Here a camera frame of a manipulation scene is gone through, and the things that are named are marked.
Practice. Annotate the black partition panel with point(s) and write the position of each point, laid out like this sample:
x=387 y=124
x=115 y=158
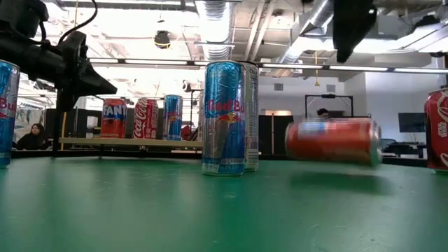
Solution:
x=276 y=134

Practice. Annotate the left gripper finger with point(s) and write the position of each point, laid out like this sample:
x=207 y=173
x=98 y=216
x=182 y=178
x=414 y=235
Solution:
x=91 y=84

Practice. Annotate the grey wall vent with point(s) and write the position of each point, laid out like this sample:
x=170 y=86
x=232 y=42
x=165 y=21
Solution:
x=330 y=88
x=278 y=87

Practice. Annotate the orange Fanta can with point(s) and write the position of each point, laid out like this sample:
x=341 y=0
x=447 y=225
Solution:
x=113 y=122
x=332 y=143

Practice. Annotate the yellow hanging pendant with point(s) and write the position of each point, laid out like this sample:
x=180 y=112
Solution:
x=316 y=82

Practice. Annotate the black wall monitor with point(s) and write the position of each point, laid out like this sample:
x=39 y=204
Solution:
x=412 y=122

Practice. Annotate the red Star Wars Coca-Cola can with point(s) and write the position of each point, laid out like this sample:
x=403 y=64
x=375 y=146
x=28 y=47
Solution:
x=437 y=133

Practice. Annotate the black pole with round head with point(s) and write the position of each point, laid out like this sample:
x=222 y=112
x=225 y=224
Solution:
x=186 y=86

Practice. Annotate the black cabinet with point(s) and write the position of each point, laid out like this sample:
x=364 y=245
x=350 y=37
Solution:
x=82 y=122

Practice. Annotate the black ceiling dome camera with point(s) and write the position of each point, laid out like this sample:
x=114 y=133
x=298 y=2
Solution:
x=162 y=39

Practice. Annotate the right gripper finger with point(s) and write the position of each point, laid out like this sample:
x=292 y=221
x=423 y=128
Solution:
x=353 y=24

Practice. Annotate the blue silver Red Bull can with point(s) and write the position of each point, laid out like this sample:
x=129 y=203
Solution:
x=8 y=115
x=224 y=122
x=173 y=122

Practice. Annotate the silver ventilation duct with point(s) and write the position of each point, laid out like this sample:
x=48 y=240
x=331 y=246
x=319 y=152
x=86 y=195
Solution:
x=215 y=28
x=308 y=24

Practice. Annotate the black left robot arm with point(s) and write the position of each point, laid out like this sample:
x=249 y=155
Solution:
x=21 y=17

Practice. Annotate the dark office desk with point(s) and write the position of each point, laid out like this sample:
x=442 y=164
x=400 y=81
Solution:
x=402 y=146

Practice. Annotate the black metal stand frame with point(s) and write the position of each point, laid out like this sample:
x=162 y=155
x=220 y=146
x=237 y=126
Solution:
x=329 y=95

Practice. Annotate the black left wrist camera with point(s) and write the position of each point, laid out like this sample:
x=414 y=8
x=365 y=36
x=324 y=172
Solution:
x=73 y=49

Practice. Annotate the grey office chair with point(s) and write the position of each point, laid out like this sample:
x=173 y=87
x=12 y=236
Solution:
x=389 y=143

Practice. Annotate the wooden shelf with black frame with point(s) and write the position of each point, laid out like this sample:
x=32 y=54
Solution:
x=122 y=142

